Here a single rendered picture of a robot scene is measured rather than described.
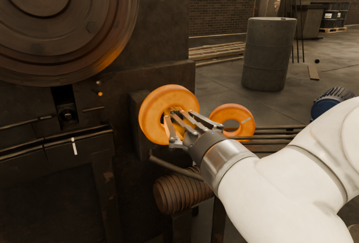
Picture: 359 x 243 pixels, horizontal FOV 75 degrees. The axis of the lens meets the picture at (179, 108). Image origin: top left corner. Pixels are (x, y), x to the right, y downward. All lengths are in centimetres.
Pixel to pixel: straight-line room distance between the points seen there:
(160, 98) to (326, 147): 33
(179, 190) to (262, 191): 52
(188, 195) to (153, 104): 41
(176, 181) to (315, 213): 57
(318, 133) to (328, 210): 10
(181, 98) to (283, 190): 32
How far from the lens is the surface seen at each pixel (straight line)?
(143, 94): 80
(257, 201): 32
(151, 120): 55
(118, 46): 70
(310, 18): 830
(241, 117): 78
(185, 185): 83
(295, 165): 34
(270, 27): 310
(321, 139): 36
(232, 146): 39
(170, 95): 54
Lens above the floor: 109
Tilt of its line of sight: 25 degrees down
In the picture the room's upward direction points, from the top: straight up
